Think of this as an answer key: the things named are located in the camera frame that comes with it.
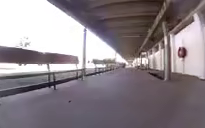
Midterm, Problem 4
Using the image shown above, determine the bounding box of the brown-grey concrete path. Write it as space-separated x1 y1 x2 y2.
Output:
0 67 205 128

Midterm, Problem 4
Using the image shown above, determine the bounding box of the dark veranda roof with posts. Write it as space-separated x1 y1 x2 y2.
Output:
46 0 205 81

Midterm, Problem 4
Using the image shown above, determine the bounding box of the brown railing with boards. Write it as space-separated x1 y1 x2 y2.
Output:
0 44 124 108

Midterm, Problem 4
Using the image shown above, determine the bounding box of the faint distant tree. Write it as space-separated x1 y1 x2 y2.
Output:
16 36 32 49

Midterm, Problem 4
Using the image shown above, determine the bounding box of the long white building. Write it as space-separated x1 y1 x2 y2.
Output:
136 13 205 81

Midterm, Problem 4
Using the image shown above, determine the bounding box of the red ring on wall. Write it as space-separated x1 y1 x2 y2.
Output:
177 46 188 59

